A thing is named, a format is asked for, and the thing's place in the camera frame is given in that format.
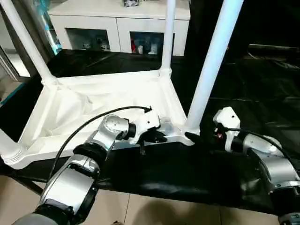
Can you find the white plastic table top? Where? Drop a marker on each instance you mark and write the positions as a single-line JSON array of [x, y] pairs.
[[105, 93]]

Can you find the white plastic table leg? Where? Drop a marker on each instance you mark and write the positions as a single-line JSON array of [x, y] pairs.
[[9, 147], [211, 58], [30, 47], [168, 35]]

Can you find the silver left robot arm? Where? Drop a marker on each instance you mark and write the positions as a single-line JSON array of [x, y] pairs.
[[112, 124]]

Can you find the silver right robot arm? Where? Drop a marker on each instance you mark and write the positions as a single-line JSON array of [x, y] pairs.
[[269, 161]]

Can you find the white cup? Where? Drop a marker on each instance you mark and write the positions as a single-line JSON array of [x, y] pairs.
[[140, 49]]

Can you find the white jar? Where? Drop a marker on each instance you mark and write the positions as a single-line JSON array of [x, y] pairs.
[[152, 48]]

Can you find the red bottle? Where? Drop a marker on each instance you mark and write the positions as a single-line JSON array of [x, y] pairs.
[[133, 45]]

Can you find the dark low furniture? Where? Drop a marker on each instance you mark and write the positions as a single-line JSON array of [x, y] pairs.
[[274, 56]]

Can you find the black cabinet with gold label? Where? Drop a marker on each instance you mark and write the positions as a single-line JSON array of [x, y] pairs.
[[206, 23]]

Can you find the small white figurine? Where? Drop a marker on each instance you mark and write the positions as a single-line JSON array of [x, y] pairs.
[[86, 45]]

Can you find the light blue rack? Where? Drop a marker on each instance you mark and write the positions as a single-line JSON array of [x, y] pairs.
[[56, 47]]

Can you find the white display cabinet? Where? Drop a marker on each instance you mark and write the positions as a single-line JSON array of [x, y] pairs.
[[93, 21]]

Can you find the dark grey figurine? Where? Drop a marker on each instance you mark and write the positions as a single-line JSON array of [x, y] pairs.
[[131, 3]]

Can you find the teal floor mat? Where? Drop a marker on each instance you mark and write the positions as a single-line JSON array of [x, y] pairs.
[[11, 93]]

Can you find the grey curtain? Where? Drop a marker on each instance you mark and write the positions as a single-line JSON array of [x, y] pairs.
[[32, 14]]

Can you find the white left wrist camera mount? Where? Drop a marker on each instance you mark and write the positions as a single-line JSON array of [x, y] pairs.
[[150, 119]]

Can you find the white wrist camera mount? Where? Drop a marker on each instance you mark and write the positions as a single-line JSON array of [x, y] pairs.
[[228, 117], [150, 119]]

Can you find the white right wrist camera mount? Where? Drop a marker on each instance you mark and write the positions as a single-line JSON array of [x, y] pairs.
[[228, 117]]

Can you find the black metal table frame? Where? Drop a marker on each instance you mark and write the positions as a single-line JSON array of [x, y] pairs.
[[35, 187]]

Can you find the grey door frame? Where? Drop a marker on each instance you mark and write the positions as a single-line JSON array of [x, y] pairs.
[[14, 65]]

